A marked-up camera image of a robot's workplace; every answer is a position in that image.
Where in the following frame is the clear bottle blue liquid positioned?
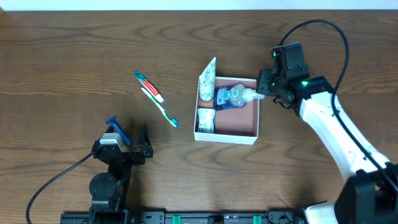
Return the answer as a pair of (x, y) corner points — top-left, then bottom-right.
(213, 83), (265, 111)

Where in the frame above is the white box pink interior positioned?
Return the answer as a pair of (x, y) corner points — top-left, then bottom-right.
(193, 77), (260, 145)

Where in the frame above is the white green soap packet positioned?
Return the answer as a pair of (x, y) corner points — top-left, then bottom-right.
(198, 108), (216, 134)

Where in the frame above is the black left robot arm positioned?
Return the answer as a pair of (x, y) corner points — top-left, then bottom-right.
(88, 125), (154, 224)

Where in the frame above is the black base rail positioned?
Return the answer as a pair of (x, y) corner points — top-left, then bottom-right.
(60, 210), (305, 224)

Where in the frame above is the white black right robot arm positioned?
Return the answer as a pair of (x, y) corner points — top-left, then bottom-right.
(256, 70), (397, 223)

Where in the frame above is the green white toothbrush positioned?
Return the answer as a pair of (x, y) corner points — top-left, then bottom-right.
(141, 88), (179, 128)

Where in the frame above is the red green toothpaste tube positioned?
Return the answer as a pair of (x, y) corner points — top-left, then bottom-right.
(133, 71), (164, 103)

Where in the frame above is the blue disposable razor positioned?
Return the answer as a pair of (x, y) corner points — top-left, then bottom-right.
(105, 115), (131, 146)

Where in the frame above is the white bamboo-print cream tube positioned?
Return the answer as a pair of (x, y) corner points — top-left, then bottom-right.
(199, 57), (216, 101)

